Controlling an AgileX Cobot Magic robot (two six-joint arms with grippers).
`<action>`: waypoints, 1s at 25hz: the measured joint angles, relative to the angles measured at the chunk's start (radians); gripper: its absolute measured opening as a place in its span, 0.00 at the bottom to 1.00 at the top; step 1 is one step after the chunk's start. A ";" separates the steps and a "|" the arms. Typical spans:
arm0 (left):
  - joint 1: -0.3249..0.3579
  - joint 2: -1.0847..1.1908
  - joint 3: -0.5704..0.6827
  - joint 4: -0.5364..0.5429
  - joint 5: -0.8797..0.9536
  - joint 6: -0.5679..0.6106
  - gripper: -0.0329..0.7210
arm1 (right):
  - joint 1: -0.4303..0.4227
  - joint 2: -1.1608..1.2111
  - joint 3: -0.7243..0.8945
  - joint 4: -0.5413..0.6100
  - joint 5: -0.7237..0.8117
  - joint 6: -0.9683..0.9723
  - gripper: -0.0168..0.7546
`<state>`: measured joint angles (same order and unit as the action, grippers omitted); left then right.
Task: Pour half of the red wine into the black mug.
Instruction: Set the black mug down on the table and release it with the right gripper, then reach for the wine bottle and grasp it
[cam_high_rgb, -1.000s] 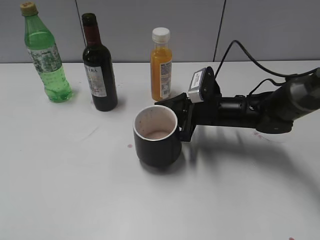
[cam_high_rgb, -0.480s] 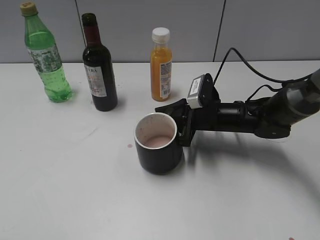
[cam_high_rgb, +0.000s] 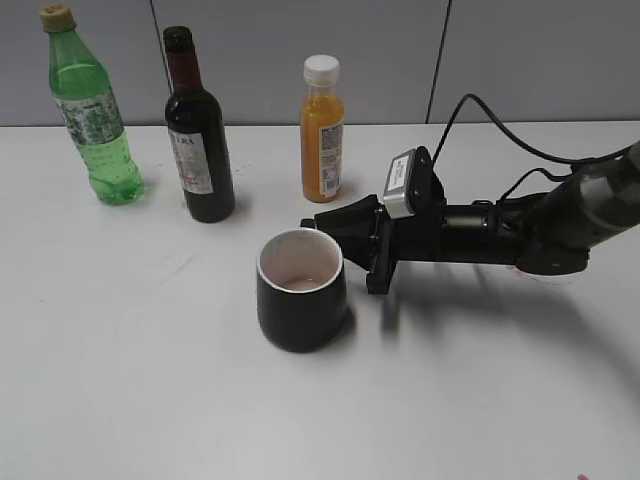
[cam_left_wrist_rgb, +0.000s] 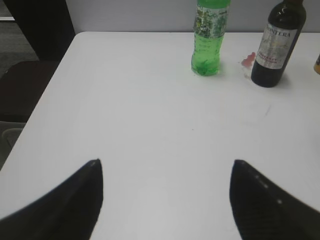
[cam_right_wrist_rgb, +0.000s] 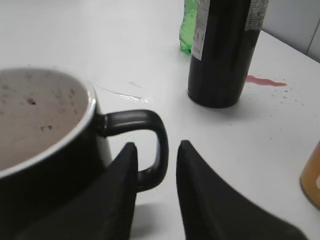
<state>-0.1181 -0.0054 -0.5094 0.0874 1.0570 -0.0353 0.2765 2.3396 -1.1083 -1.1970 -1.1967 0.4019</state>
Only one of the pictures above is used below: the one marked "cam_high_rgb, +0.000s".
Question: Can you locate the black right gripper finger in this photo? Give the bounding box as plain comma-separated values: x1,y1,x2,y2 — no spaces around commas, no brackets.
343,248,371,272
299,194,380,253

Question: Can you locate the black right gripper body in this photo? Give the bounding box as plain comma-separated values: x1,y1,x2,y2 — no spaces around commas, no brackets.
366,202,523,295

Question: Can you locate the black mug white interior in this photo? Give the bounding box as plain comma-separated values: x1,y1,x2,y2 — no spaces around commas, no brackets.
256,228,348,353

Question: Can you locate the dark red wine bottle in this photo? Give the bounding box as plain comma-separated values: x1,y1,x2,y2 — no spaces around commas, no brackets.
163,26,235,223

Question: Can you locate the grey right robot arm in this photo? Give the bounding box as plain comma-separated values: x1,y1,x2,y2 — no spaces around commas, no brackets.
301,145,639,295

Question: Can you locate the orange juice bottle white cap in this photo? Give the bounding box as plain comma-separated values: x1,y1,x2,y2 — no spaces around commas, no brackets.
300,54,345,203

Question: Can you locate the green plastic soda bottle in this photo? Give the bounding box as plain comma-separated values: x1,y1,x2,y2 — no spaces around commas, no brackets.
39,4,144,205

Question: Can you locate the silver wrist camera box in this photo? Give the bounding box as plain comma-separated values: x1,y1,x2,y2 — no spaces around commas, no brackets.
382,146,432,219

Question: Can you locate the black camera cable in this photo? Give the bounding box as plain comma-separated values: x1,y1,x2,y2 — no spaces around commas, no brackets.
429,93,626,206

